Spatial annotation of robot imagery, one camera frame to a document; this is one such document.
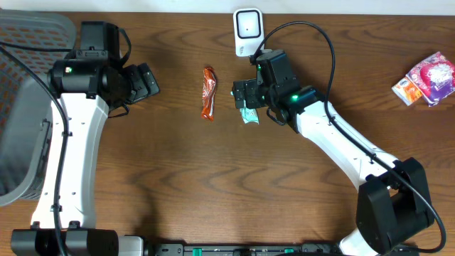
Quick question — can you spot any teal wipes packet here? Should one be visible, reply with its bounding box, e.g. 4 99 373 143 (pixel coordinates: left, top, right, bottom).
240 106 259 124

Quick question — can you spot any red snack wrapper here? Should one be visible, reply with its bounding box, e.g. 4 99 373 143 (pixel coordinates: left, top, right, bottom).
201 66 217 122

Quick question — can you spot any orange tissue pack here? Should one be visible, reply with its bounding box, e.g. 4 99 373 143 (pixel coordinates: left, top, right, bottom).
392 77 422 106

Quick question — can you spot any purple Carefree pad package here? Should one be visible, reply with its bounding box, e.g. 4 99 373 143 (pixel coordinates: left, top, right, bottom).
406 52 454 107

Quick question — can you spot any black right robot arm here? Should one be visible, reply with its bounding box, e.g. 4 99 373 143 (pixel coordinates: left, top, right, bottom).
232 50 446 255

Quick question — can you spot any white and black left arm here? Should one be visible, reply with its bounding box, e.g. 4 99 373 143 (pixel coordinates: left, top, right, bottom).
11 21 160 256

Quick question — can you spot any white barcode scanner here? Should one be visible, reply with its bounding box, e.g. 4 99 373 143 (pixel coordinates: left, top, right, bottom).
232 8 264 57

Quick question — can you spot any grey plastic mesh basket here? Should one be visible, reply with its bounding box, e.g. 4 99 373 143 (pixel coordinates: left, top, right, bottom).
1 10 77 206

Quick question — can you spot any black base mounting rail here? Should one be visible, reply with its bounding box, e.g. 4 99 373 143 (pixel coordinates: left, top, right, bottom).
152 242 421 256

